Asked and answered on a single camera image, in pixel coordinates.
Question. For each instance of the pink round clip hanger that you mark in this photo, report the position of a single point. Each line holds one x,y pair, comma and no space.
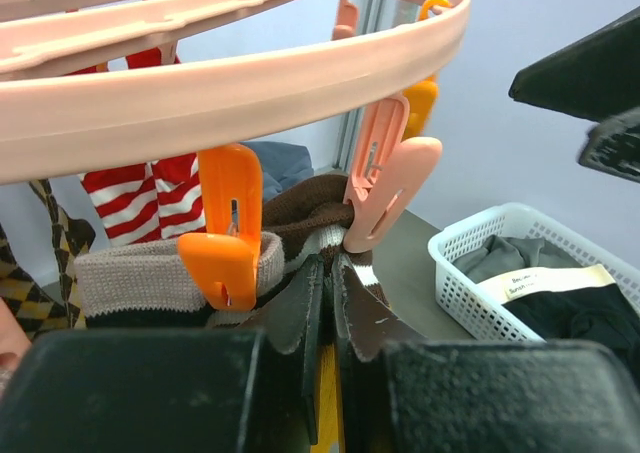
57,118

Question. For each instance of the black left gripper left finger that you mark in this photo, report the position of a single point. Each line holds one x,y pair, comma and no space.
280,404

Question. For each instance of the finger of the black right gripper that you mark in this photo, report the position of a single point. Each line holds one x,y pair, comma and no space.
593,78
612,146

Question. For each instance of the orange clothes peg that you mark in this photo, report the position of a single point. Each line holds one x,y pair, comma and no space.
223,261

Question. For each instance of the white and steel clothes rack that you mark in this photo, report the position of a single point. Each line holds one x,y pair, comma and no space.
374,16

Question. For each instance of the white plastic laundry basket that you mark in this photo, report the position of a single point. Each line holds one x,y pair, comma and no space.
470,306

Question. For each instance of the brown mustard white-striped sock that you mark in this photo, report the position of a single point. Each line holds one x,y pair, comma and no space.
307,219

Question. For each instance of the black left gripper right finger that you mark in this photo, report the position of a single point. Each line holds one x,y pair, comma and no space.
363,326

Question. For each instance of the pink clothes peg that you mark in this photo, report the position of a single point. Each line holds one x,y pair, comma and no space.
386,173

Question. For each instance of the red white striped sock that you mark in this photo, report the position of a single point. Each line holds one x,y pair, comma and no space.
125,199
175,179

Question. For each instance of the dark clothes in basket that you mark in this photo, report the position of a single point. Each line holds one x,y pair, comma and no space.
555,296

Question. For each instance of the blue-grey crumpled cloth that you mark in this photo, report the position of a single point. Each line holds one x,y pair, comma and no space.
283,165

